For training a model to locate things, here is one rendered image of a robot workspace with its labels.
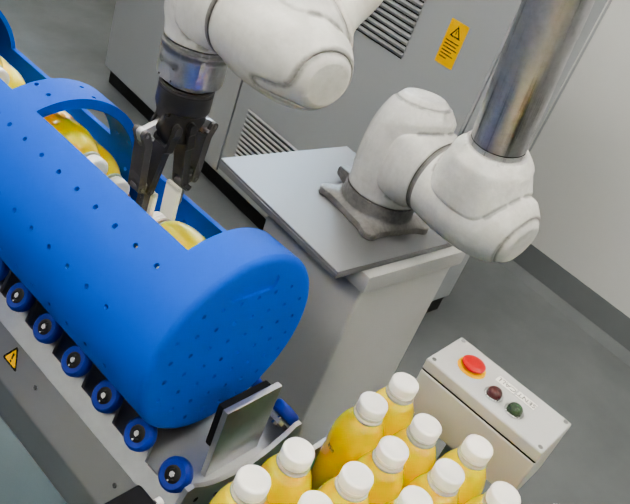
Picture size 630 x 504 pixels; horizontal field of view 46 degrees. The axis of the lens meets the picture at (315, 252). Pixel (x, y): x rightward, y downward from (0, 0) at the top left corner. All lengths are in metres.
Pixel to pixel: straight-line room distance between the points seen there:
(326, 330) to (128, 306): 0.69
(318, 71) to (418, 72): 1.80
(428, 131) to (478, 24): 1.09
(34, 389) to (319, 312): 0.61
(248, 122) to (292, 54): 2.43
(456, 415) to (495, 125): 0.48
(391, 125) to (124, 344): 0.72
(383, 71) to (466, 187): 1.43
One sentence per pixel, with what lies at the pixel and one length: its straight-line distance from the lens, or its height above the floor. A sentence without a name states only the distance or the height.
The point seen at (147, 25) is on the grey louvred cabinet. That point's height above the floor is 0.46.
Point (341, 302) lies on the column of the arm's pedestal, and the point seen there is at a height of 0.90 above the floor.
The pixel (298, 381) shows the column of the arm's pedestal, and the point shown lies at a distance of 1.61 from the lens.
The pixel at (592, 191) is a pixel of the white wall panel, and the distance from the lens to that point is 3.68.
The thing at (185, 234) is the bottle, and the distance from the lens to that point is 1.06.
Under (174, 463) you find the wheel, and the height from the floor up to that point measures 0.98.
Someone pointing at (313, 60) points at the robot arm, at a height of 1.48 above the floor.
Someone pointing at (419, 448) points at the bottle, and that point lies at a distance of 0.98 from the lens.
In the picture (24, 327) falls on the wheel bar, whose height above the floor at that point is 0.93.
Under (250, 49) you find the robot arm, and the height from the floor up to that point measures 1.46.
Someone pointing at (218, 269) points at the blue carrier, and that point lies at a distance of 0.86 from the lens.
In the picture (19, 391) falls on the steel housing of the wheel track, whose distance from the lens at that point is 1.19.
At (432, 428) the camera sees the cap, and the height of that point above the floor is 1.10.
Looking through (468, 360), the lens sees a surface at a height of 1.11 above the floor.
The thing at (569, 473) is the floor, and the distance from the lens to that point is 2.90.
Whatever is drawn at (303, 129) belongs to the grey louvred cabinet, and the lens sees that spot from 2.97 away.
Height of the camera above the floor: 1.72
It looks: 32 degrees down
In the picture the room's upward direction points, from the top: 22 degrees clockwise
